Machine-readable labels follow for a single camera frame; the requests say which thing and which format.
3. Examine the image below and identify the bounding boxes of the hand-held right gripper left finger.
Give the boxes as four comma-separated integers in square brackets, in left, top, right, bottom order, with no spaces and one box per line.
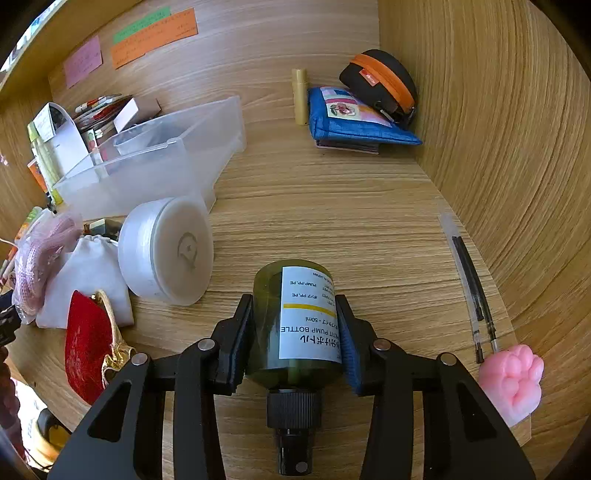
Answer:
[46,293,254,480]

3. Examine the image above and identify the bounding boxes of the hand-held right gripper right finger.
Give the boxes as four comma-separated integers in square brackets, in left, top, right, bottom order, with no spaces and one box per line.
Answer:
[335,294,539,480]

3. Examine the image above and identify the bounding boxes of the green pump bottle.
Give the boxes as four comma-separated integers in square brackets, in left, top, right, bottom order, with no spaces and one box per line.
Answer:
[253,261,346,476]

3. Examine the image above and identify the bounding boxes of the translucent white round jar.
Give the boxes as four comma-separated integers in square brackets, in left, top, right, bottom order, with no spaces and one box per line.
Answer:
[117,196,214,306]

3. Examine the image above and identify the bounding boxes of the red pouch with gold cord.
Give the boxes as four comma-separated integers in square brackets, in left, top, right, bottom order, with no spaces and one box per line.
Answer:
[65,290,137,407]

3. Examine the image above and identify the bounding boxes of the pink paw squishy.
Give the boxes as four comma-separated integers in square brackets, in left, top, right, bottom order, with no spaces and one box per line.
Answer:
[478,344,544,426]

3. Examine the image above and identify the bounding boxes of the white drawstring pouch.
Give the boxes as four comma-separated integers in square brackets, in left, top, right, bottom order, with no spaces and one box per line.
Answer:
[36,235,134,329]

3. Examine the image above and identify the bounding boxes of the clear plastic bin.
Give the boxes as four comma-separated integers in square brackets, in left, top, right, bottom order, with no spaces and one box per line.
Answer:
[53,95,246,220]

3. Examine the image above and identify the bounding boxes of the pink rope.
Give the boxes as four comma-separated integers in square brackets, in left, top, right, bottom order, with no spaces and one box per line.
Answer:
[11,212,81,324]

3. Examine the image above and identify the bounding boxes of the pen refills in clear sleeve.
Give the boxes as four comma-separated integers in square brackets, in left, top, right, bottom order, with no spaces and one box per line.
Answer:
[438,212,499,365]

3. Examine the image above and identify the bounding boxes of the pink flat case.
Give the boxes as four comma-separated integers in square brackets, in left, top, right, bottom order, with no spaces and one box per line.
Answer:
[316,141,380,155]

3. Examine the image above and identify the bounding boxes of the blue patchwork pouch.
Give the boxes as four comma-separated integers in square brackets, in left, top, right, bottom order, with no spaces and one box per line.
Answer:
[308,86,423,147]

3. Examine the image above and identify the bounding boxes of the pale yellow tube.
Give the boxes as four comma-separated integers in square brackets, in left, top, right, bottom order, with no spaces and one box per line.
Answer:
[291,68,309,126]

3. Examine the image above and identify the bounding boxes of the white and brown box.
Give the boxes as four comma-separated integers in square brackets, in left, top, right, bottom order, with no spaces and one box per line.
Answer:
[113,98,162,134]

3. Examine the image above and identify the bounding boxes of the orange tube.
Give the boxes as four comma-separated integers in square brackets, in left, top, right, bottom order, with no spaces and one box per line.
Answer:
[28,159,49,195]

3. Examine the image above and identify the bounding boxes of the white paper folder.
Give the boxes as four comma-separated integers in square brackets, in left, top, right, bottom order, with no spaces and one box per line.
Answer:
[34,102,93,176]

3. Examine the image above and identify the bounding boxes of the green spray bottle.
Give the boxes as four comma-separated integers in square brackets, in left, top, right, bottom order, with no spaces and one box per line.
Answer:
[27,122,63,206]

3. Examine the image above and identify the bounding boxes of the stack of books and cards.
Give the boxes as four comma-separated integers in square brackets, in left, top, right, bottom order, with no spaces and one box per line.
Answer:
[74,92,162,153]

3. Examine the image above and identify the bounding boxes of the black case with orange zip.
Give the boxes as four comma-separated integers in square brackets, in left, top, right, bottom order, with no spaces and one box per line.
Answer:
[339,49,419,130]

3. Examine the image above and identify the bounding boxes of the orange sticky note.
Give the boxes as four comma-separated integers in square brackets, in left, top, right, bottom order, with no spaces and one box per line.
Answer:
[111,9,198,70]

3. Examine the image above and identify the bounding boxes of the pink sticky note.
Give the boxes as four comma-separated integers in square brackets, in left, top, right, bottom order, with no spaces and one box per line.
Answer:
[64,36,102,88]

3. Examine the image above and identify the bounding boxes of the green sticky note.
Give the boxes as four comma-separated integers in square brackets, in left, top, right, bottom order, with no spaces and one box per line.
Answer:
[113,7,171,44]

